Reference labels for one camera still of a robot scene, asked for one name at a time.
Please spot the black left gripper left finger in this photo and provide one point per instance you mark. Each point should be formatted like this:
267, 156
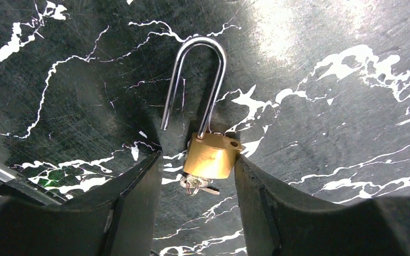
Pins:
116, 218

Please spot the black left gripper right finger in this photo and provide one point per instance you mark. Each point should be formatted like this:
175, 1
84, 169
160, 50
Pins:
279, 219

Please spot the brass padlock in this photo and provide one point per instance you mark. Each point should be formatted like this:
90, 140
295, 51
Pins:
209, 156

